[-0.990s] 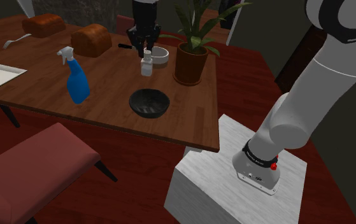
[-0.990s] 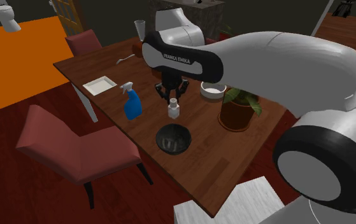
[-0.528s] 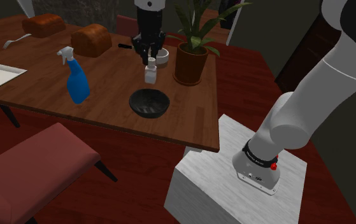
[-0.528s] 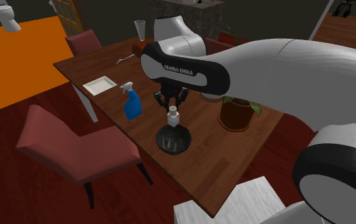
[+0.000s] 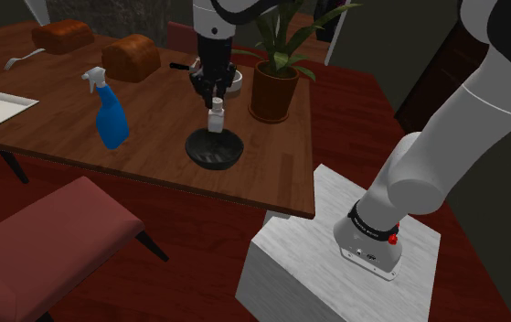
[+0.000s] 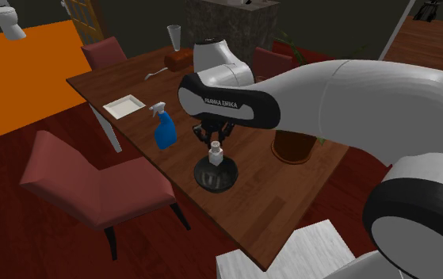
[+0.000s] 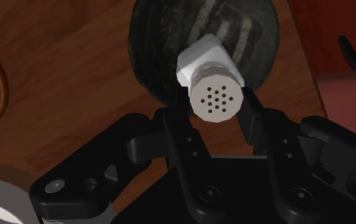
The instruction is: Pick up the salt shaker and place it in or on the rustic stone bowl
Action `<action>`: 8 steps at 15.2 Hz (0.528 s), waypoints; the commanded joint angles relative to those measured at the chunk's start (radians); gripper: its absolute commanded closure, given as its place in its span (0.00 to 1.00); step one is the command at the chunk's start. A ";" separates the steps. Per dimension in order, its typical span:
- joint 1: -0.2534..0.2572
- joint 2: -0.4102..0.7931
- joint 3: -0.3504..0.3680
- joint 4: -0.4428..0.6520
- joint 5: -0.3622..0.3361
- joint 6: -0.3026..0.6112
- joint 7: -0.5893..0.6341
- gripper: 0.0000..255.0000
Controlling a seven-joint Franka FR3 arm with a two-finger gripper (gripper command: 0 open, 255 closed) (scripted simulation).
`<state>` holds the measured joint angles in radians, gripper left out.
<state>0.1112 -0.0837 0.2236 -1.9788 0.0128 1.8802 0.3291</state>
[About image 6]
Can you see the white wooden robot stand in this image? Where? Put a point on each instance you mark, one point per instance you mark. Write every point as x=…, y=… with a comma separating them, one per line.
x=306, y=253

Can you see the black bowl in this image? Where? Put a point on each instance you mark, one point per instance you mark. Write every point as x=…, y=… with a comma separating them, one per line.
x=216, y=178

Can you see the wooden glazed door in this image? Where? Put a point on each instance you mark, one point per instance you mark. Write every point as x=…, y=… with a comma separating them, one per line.
x=86, y=19

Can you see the blue spray bottle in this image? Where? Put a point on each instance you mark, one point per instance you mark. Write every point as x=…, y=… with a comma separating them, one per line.
x=166, y=133

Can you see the red upholstered chair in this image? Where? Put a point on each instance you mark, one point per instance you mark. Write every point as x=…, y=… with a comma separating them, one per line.
x=271, y=63
x=101, y=193
x=104, y=53

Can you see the potted plant brown pot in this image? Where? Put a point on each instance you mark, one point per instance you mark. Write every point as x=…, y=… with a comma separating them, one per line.
x=293, y=148

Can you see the wooden dining table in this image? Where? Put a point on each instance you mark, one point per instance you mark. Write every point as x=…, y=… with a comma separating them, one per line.
x=259, y=201

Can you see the clear drinking glass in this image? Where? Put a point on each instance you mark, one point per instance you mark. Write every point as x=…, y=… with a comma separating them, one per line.
x=174, y=35

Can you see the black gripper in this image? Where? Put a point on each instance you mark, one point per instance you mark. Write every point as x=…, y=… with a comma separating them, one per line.
x=213, y=126

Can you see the white toilet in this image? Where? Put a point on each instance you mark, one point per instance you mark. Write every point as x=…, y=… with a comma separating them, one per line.
x=6, y=21

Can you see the brown bread loaf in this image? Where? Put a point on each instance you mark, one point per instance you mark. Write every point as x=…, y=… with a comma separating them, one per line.
x=177, y=60

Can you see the small white shaker bottle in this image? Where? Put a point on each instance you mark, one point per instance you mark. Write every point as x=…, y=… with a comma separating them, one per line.
x=215, y=155

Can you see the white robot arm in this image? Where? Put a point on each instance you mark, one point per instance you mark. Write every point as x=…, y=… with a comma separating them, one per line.
x=360, y=104

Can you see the dark stone counter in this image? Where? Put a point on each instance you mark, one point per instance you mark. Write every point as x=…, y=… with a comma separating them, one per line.
x=240, y=27

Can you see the white square tray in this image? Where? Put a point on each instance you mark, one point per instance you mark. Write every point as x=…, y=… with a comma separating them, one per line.
x=124, y=106

